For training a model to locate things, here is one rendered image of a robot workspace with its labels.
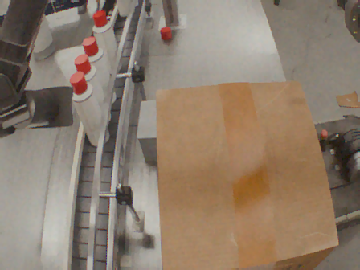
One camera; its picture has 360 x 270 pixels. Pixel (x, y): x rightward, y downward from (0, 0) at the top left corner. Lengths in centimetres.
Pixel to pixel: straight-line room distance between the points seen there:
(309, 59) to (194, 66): 145
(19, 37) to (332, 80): 205
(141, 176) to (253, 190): 41
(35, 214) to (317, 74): 188
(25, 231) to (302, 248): 66
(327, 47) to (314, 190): 211
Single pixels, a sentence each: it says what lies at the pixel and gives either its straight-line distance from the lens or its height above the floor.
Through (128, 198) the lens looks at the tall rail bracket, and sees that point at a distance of 68.
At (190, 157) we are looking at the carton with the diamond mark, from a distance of 52.
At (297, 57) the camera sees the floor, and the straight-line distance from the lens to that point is 238.
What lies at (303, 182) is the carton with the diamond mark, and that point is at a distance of 51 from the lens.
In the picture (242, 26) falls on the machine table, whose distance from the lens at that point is 120.
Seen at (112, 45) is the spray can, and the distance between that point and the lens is 94.
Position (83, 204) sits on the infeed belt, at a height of 88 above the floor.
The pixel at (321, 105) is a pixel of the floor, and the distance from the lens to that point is 213.
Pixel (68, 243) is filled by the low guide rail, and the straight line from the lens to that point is 74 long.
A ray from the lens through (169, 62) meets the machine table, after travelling 107.
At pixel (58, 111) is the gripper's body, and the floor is 114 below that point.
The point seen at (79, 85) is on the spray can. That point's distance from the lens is 72.
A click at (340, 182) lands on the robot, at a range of 155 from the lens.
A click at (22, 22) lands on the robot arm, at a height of 135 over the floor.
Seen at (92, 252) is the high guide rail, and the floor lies 96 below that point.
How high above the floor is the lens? 156
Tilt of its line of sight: 54 degrees down
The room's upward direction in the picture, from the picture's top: 10 degrees counter-clockwise
